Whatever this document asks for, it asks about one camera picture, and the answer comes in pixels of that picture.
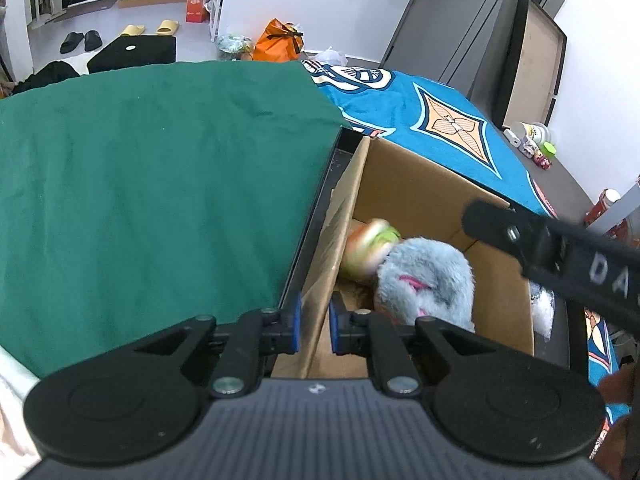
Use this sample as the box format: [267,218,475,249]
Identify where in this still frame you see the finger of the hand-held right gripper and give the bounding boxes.
[462,200,563,277]

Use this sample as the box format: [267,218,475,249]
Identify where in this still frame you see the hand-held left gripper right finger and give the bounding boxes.
[329,296,501,396]

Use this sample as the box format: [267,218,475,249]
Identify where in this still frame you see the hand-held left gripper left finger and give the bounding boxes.
[132,292,303,396]

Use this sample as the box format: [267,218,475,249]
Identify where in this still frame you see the white soft packet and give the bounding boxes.
[530,282,556,341]

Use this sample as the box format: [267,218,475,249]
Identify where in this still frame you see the brown cardboard box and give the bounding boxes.
[272,136,536,380]

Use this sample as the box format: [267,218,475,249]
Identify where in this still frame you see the grey-blue fluffy plush toy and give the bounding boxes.
[374,238,476,333]

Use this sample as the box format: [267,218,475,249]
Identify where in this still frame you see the burger plush toy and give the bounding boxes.
[342,219,401,281]

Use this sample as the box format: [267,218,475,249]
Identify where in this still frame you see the white labelled jar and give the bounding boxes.
[517,121,543,145]

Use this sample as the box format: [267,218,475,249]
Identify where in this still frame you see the clear plastic cup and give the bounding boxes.
[532,122,557,147]

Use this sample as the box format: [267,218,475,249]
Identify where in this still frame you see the person's dark brown clothing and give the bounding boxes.
[597,360,640,480]

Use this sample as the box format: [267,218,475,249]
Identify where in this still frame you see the blue printed blanket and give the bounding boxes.
[300,57,621,461]

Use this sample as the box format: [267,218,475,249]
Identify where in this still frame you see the leaning wooden board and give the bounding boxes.
[492,0,568,131]

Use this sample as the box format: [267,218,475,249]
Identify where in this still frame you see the green blanket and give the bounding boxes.
[0,60,353,378]

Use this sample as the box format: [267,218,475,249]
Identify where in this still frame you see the dark grey door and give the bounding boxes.
[382,0,556,101]

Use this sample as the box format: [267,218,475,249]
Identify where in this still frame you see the white plastic bag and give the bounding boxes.
[312,46,347,66]

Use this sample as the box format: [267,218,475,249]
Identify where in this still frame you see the orange bag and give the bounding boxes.
[252,18,305,63]

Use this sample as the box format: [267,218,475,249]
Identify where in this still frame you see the green patterned bag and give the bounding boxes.
[216,32,253,61]

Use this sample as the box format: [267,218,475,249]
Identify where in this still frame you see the white pink cloth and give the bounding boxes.
[0,345,43,471]

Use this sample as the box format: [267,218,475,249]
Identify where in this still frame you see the white shelf rack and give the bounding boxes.
[206,0,231,42]

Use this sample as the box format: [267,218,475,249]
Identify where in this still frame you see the red cardboard box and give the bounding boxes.
[186,0,217,24]

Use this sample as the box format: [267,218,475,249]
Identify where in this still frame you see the grey metal frame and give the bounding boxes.
[600,175,640,241]

